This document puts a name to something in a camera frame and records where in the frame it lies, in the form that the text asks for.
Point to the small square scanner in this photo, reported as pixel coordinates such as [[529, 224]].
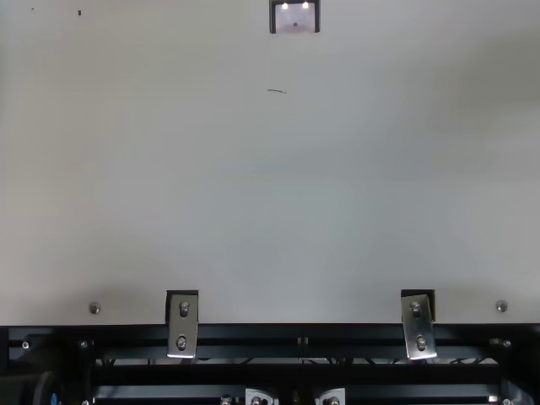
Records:
[[294, 19]]

